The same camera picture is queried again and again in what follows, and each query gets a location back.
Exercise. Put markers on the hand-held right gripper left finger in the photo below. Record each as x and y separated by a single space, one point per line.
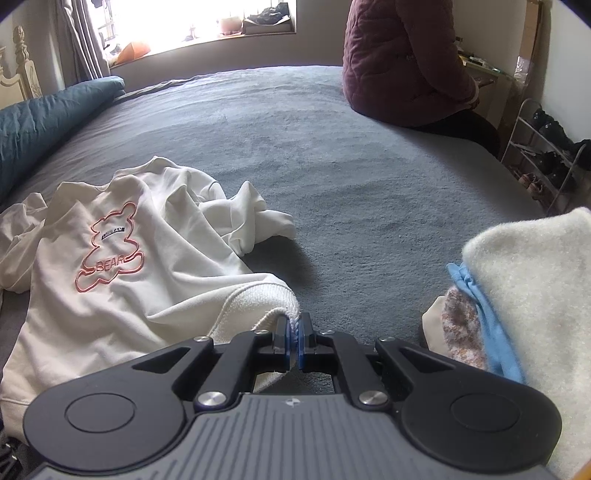
288 347

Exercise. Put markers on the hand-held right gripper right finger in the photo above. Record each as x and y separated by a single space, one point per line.
301 347

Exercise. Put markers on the white bear print sweatshirt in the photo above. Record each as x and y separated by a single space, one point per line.
161 258

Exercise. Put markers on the cardboard box with dark clothes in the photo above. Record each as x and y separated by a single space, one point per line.
268 23

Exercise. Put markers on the patterned knit cloth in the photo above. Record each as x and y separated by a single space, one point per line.
461 332

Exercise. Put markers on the light blue cloth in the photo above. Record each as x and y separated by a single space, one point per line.
494 332

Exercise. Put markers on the cream fleece cloth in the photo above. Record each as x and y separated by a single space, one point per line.
545 286

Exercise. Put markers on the pink shoe pair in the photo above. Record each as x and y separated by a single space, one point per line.
531 183

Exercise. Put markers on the white metal shoe rack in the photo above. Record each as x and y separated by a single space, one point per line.
521 146

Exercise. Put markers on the black shoe pair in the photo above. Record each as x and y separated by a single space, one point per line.
547 124
556 166

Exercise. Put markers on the small bedside table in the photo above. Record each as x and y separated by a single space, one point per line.
494 92

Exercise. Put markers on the pink pot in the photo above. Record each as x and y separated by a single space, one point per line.
228 24

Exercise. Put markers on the orange bag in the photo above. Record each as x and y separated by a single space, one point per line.
134 51

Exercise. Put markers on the teal duvet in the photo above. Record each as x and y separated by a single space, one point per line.
41 120

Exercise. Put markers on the clear plastic wrap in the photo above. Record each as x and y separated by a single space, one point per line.
522 71

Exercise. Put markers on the grey curtain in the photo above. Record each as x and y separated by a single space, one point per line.
81 41

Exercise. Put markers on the cream wooden headboard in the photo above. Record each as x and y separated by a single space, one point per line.
23 78

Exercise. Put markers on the tall cardboard piece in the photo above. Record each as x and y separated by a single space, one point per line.
531 37

